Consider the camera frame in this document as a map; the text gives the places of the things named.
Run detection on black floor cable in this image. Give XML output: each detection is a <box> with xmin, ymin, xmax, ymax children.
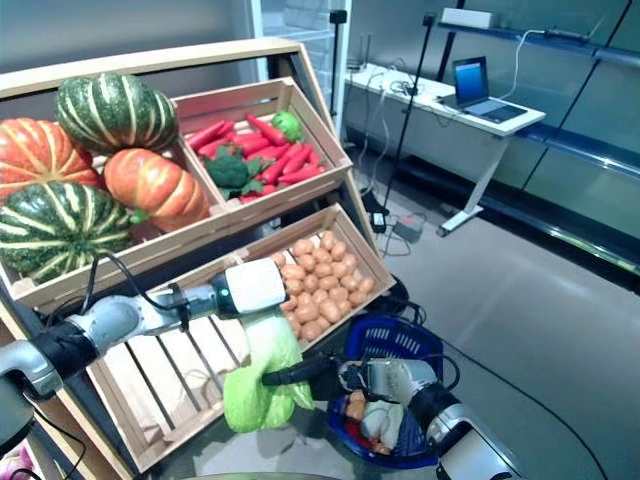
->
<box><xmin>394</xmin><ymin>294</ymin><xmax>599</xmax><ymax>480</ymax></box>

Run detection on black tripod stand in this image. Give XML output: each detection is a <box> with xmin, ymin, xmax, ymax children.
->
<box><xmin>362</xmin><ymin>12</ymin><xmax>439</xmax><ymax>221</ymax></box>

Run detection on dark green broccoli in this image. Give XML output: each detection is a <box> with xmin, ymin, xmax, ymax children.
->
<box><xmin>203</xmin><ymin>144</ymin><xmax>264</xmax><ymax>201</ymax></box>

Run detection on long napa cabbage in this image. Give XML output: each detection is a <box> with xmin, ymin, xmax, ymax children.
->
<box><xmin>359</xmin><ymin>399</ymin><xmax>407</xmax><ymax>444</ymax></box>

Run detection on round orange pumpkin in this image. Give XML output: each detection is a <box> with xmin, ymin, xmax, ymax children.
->
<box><xmin>0</xmin><ymin>118</ymin><xmax>101</xmax><ymax>201</ymax></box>

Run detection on bright green lettuce head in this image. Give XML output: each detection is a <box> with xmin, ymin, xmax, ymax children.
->
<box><xmin>222</xmin><ymin>312</ymin><xmax>317</xmax><ymax>435</ymax></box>

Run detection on green striped pumpkin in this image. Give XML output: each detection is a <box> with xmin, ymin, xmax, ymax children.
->
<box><xmin>0</xmin><ymin>181</ymin><xmax>132</xmax><ymax>285</ymax></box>
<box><xmin>53</xmin><ymin>72</ymin><xmax>179</xmax><ymax>155</ymax></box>

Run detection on grey power box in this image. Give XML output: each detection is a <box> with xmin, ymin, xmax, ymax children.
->
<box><xmin>393</xmin><ymin>215</ymin><xmax>424</xmax><ymax>244</ymax></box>

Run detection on black pole with camera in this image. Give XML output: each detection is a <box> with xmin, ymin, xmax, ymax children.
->
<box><xmin>328</xmin><ymin>8</ymin><xmax>350</xmax><ymax>119</ymax></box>

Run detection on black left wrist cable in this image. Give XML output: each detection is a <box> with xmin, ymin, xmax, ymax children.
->
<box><xmin>81</xmin><ymin>251</ymin><xmax>184</xmax><ymax>331</ymax></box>

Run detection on elongated orange pumpkin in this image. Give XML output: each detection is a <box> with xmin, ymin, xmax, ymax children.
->
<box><xmin>103</xmin><ymin>148</ymin><xmax>211</xmax><ymax>234</ymax></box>

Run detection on grey metal store shelving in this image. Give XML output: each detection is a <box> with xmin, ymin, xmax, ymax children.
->
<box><xmin>349</xmin><ymin>0</ymin><xmax>640</xmax><ymax>281</ymax></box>

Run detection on wooden display shelf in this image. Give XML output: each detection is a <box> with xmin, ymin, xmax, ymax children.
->
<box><xmin>0</xmin><ymin>37</ymin><xmax>401</xmax><ymax>480</ymax></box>

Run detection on large wooden pumpkin crate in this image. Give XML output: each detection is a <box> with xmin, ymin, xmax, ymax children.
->
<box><xmin>0</xmin><ymin>134</ymin><xmax>231</xmax><ymax>309</ymax></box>

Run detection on white desk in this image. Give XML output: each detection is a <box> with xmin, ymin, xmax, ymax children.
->
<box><xmin>343</xmin><ymin>64</ymin><xmax>547</xmax><ymax>239</ymax></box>

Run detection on purple onion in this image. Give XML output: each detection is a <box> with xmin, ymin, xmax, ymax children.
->
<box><xmin>0</xmin><ymin>443</ymin><xmax>32</xmax><ymax>480</ymax></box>

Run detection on light green bell pepper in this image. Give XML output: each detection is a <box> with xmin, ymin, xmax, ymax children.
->
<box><xmin>270</xmin><ymin>109</ymin><xmax>305</xmax><ymax>144</ymax></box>

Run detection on open grey laptop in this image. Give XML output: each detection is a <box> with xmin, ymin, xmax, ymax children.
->
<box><xmin>452</xmin><ymin>55</ymin><xmax>530</xmax><ymax>124</ymax></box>

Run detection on blue plastic shopping basket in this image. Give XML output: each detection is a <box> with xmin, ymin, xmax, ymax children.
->
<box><xmin>325</xmin><ymin>313</ymin><xmax>446</xmax><ymax>471</ymax></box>

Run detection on white flat box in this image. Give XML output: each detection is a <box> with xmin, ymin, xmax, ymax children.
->
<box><xmin>441</xmin><ymin>6</ymin><xmax>501</xmax><ymax>30</ymax></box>

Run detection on wide wooden slat crate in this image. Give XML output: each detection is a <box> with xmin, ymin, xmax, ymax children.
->
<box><xmin>84</xmin><ymin>254</ymin><xmax>326</xmax><ymax>474</ymax></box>

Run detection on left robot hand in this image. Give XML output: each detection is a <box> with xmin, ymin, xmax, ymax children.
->
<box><xmin>207</xmin><ymin>256</ymin><xmax>290</xmax><ymax>322</ymax></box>

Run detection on red-orange plastic carrot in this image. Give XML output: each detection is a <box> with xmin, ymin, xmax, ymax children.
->
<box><xmin>260</xmin><ymin>143</ymin><xmax>305</xmax><ymax>185</ymax></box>
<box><xmin>282</xmin><ymin>143</ymin><xmax>314</xmax><ymax>175</ymax></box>
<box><xmin>244</xmin><ymin>113</ymin><xmax>287</xmax><ymax>147</ymax></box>
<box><xmin>184</xmin><ymin>121</ymin><xmax>226</xmax><ymax>152</ymax></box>
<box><xmin>277</xmin><ymin>165</ymin><xmax>327</xmax><ymax>185</ymax></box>

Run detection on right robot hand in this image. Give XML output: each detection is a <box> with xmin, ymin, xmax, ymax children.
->
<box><xmin>261</xmin><ymin>354</ymin><xmax>372</xmax><ymax>403</ymax></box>

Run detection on wooden carrot crate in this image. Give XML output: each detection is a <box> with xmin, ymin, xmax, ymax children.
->
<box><xmin>169</xmin><ymin>77</ymin><xmax>353</xmax><ymax>226</ymax></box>

